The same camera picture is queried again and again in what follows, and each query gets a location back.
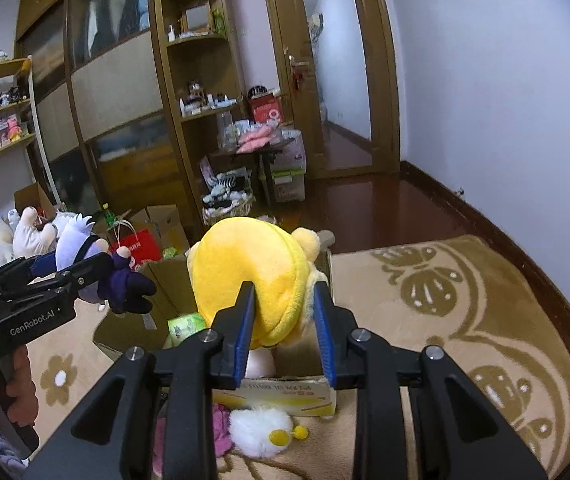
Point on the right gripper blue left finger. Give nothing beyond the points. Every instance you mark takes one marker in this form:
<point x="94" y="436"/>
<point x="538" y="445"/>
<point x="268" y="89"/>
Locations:
<point x="234" y="326"/>

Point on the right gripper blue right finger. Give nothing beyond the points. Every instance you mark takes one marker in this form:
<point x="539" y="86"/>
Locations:
<point x="334" y="326"/>

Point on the yellow plush toy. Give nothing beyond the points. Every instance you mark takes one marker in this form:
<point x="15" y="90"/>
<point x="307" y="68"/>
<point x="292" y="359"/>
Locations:
<point x="279" y="264"/>

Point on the purple white plush doll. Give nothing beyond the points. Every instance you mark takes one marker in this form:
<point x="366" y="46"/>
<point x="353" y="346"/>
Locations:
<point x="102" y="274"/>

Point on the white fluffy chick plush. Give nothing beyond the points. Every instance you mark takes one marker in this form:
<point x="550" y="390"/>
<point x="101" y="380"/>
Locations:
<point x="264" y="432"/>

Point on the person's left hand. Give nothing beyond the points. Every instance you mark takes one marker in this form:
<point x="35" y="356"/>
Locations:
<point x="22" y="390"/>

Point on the white plush with paws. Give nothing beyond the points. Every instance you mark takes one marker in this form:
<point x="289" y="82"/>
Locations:
<point x="29" y="240"/>

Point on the pink plush toy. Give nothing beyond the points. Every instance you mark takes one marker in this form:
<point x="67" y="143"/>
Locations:
<point x="220" y="432"/>

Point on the small brown cardboard box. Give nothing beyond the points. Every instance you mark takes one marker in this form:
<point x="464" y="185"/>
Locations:
<point x="34" y="196"/>

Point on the red paper bag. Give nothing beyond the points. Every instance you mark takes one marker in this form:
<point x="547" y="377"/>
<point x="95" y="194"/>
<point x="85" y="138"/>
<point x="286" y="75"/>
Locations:
<point x="138" y="239"/>

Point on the wicker basket with socks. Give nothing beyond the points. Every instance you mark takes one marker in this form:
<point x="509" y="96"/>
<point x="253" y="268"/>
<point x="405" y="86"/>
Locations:
<point x="229" y="194"/>

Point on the light wooden toy shelf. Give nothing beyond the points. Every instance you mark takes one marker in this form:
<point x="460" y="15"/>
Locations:
<point x="22" y="151"/>

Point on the small black table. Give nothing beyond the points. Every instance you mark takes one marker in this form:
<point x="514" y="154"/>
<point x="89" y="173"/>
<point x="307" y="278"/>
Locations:
<point x="261" y="160"/>

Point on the red box on shelf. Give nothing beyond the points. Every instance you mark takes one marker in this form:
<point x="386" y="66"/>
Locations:
<point x="265" y="104"/>

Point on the wooden shelf unit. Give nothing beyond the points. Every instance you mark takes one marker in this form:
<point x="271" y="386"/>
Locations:
<point x="196" y="58"/>

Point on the wooden wardrobe cabinet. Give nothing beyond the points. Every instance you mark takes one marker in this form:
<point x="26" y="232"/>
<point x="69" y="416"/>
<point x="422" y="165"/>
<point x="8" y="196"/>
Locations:
<point x="102" y="105"/>

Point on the wooden door frame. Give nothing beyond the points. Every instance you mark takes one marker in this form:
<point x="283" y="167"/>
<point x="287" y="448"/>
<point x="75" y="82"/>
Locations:
<point x="337" y="68"/>

